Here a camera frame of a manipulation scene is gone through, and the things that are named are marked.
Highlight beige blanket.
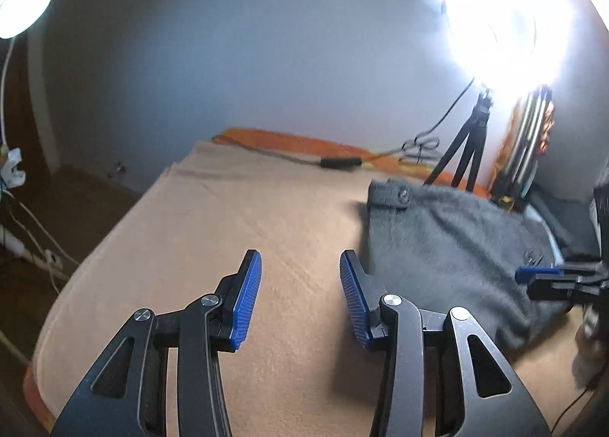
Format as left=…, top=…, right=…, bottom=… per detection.
left=35, top=140, right=591, bottom=437

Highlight white cable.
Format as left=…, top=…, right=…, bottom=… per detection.
left=0, top=35, right=17, bottom=148

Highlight white plug adapter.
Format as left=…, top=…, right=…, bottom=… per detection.
left=0, top=147, right=26, bottom=188

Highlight grey pants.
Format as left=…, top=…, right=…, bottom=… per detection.
left=365, top=179, right=572, bottom=351

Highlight bundle of rods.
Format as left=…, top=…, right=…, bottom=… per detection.
left=492, top=85, right=555, bottom=200

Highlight black cable with inline switch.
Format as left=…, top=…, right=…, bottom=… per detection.
left=212, top=78, right=477, bottom=170

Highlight black tripod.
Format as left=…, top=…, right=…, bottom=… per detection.
left=422, top=85, right=493, bottom=193

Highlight ring light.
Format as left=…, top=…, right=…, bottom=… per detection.
left=440, top=0, right=576, bottom=88

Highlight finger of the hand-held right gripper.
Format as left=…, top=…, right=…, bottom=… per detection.
left=515, top=262, right=609, bottom=302

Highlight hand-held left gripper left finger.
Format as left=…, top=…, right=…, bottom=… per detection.
left=50, top=249, right=263, bottom=437

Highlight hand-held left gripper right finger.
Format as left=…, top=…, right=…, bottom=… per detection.
left=339, top=249, right=553, bottom=437

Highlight white power strip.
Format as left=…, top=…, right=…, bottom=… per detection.
left=0, top=225, right=65, bottom=280

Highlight orange bed sheet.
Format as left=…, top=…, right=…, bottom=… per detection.
left=212, top=127, right=491, bottom=195

